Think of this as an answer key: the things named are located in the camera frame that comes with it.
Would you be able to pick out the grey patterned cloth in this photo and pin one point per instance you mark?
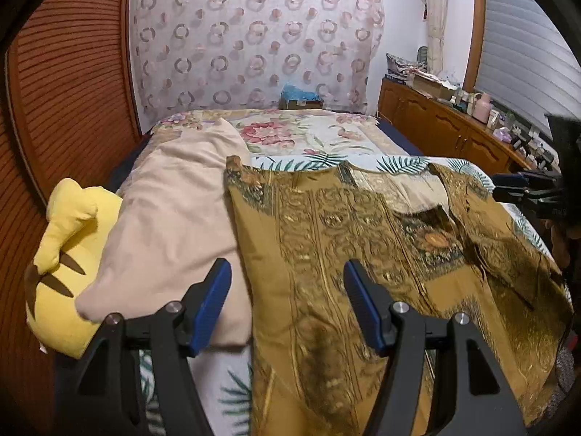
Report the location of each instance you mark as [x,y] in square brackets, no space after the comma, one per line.
[565,372]

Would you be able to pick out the floral blanket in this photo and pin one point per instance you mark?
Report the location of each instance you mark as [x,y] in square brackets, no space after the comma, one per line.
[290,131]

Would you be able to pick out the grey window blind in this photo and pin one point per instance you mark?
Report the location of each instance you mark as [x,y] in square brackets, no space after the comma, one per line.
[522,54]

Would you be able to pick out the white window curtain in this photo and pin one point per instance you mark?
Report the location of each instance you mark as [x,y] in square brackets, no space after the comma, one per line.
[438,18]

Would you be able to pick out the yellow plush toy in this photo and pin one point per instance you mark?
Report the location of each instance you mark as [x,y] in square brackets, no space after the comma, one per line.
[68,281]

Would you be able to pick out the brown patterned garment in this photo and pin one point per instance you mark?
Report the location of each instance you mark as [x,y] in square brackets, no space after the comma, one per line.
[317,236]

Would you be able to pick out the wooden sideboard cabinet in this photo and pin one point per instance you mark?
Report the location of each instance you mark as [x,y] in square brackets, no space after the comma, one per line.
[431,118]

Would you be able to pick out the beige pillow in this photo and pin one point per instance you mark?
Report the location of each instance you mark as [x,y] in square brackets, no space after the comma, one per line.
[172,218]

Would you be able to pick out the wooden window frame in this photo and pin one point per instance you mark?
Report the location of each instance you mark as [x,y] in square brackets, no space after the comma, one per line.
[476,18]

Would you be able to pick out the purple cloth bundle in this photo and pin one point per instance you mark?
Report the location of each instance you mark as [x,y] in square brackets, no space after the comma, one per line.
[502,135]

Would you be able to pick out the wooden louvred wardrobe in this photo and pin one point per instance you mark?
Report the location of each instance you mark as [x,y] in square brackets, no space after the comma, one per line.
[68,100]

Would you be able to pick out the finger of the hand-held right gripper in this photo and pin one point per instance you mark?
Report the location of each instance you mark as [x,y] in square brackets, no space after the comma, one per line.
[510,180]
[542,202]

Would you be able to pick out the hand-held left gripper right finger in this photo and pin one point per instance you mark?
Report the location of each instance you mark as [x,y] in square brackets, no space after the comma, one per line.
[365,309]

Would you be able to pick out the pink jug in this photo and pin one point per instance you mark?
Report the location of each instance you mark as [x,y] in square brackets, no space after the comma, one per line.
[482,109]

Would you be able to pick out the open cardboard box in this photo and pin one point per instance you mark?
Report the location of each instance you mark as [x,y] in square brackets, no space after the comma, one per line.
[429,85]

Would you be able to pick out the cardboard box with blue bag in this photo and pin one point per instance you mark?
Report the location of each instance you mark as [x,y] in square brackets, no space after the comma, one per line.
[299,97]

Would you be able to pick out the person's right hand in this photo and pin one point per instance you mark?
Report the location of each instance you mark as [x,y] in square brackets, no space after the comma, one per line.
[560,243]

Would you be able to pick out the stack of folded cloths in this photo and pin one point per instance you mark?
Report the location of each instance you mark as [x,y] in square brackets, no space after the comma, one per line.
[401,66]

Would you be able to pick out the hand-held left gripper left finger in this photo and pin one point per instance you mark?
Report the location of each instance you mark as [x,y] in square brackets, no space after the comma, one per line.
[211,309]

